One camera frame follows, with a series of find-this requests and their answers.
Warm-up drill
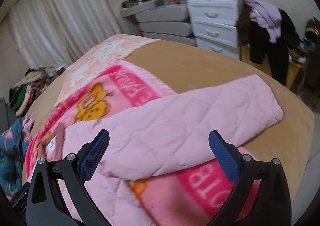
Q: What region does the pink quilted jacket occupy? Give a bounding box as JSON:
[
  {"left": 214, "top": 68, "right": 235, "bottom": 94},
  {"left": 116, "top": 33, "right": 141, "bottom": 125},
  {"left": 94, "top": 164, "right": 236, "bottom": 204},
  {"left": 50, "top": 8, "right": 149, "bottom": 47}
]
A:
[{"left": 62, "top": 75, "right": 283, "bottom": 225}]

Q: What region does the pile of mixed clothes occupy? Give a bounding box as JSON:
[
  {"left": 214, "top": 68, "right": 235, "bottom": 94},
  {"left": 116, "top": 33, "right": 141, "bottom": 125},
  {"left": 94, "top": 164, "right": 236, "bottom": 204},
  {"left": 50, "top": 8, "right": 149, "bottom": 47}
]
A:
[{"left": 9, "top": 65, "right": 66, "bottom": 117}]

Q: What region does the blue flamingo print comforter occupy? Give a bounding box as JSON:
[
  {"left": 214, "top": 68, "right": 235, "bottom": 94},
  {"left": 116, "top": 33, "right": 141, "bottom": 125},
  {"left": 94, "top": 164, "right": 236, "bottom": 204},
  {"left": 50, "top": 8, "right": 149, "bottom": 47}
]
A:
[{"left": 1, "top": 116, "right": 34, "bottom": 197}]

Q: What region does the pink cartoon fleece blanket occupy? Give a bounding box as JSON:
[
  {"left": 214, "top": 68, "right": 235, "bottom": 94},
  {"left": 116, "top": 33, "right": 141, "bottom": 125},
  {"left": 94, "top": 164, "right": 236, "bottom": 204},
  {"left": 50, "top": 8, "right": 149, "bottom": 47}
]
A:
[{"left": 24, "top": 60, "right": 261, "bottom": 226}]

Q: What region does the black hanging garment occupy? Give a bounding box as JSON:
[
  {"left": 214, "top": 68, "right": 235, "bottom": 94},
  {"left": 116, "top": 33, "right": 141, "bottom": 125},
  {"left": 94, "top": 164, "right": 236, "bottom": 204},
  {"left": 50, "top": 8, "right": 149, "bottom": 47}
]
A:
[{"left": 249, "top": 9, "right": 301, "bottom": 85}]

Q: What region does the peach white floral blanket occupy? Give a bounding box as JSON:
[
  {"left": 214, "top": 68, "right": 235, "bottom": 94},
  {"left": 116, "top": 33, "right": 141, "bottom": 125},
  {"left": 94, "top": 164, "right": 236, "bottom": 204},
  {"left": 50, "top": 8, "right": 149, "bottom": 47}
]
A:
[{"left": 55, "top": 34, "right": 157, "bottom": 107}]

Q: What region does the white striped curtain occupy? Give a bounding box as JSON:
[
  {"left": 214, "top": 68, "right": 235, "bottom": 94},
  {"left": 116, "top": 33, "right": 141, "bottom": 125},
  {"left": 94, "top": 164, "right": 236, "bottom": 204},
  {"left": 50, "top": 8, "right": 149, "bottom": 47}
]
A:
[{"left": 9, "top": 0, "right": 121, "bottom": 69}]

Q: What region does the lilac garment on rack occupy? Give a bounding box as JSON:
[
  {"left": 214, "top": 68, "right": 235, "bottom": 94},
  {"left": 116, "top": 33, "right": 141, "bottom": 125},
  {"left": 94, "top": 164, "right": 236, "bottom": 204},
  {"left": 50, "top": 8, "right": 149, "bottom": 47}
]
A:
[{"left": 245, "top": 0, "right": 282, "bottom": 43}]

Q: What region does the grey drawer unit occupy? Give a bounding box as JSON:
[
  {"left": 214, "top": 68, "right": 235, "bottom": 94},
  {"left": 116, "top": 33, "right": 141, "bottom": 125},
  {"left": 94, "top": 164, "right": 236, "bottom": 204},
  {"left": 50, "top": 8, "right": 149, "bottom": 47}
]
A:
[{"left": 120, "top": 1, "right": 196, "bottom": 46}]

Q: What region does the white drawer chest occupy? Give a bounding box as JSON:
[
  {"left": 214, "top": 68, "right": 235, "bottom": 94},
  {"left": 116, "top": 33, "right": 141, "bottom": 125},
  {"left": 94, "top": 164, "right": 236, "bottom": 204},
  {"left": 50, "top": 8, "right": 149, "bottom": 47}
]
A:
[{"left": 186, "top": 0, "right": 244, "bottom": 60}]

